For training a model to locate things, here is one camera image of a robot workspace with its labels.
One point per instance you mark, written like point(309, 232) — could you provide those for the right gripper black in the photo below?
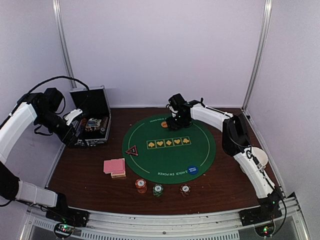
point(172, 124)

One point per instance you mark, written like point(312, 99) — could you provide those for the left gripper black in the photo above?
point(70, 142)

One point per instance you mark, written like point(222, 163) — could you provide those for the orange dealer button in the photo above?
point(164, 124)

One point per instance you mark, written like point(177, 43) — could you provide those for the blue small blind button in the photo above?
point(192, 170)

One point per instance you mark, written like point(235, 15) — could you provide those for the brown poker chip stack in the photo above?
point(185, 190)

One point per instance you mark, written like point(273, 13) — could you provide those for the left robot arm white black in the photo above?
point(39, 109)

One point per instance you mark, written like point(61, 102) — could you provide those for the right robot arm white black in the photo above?
point(237, 144)

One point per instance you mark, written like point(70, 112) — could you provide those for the blue card deck in case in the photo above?
point(93, 124)

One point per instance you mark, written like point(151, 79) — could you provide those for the brown chip row in case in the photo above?
point(104, 124)

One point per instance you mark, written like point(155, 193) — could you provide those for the round green poker mat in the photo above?
point(164, 155)

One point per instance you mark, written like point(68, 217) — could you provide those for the pink-backed playing card deck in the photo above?
point(114, 166)

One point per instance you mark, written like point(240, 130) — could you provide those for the triangular all-in button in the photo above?
point(132, 151)

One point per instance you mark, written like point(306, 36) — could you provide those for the gold card deck box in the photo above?
point(118, 174)

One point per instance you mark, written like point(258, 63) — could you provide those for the green poker chip stack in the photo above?
point(157, 190)

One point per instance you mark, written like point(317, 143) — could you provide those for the orange poker chip stack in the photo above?
point(141, 185)

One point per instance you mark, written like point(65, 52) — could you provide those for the white ceramic bowl stack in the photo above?
point(261, 157)

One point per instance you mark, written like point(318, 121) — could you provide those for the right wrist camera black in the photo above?
point(176, 101)

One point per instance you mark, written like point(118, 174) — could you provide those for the front aluminium rail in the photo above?
point(223, 225)

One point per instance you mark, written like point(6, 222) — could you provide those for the left aluminium post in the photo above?
point(62, 37)

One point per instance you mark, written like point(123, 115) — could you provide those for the aluminium post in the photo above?
point(264, 30)
point(62, 37)

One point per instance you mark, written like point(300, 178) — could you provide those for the right aluminium post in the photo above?
point(264, 30)

